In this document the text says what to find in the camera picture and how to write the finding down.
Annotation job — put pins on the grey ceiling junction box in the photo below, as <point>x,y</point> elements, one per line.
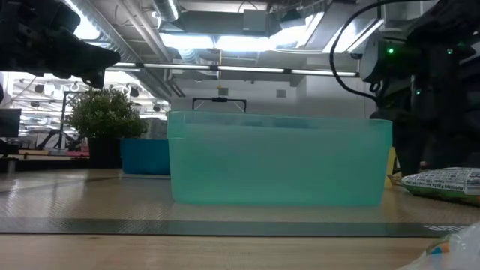
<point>255,20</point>

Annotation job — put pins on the black-bordered clear work mat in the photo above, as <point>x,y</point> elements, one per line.
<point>225,228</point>

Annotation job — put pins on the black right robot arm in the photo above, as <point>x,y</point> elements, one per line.
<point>431,56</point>

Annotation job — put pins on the black tripod stand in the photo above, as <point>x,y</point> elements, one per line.
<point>63,120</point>

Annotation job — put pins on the black background rig frame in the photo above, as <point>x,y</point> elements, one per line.
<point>219,99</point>

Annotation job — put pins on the long linear ceiling light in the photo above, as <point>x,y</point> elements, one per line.
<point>247,69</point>

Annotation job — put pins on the black monitor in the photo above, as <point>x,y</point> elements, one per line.
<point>9,122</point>

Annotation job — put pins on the blue plastic bin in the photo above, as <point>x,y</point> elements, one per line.
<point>144,155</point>

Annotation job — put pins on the green translucent plastic bin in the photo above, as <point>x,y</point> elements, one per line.
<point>281,161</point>

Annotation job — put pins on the clear plastic wrapper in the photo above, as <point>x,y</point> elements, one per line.
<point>457,251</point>

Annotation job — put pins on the background workbench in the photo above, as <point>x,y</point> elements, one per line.
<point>37,161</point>

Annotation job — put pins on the silver round ventilation duct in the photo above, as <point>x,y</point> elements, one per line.
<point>167,9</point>

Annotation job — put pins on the bushy green potted plant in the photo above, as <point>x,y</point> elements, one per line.
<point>105,112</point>

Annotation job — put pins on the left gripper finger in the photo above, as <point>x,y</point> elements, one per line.
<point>100,60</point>

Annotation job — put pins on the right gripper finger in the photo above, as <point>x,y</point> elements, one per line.
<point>442,155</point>
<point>408,150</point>

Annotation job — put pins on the green granola bar white label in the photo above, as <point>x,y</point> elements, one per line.
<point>442,183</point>

